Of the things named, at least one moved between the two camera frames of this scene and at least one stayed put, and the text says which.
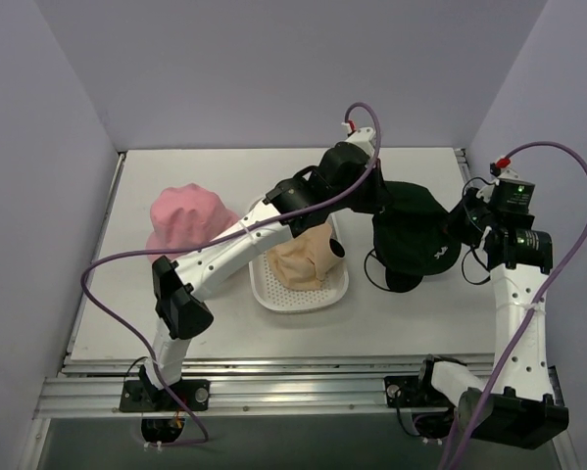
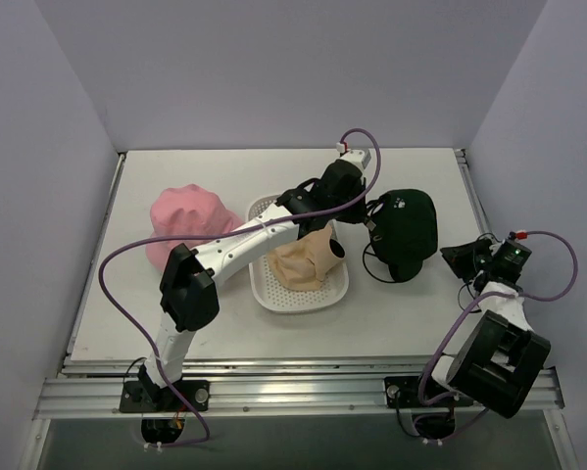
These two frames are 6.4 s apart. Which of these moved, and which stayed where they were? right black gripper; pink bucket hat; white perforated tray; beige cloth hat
Moved: right black gripper
Stayed: beige cloth hat; pink bucket hat; white perforated tray
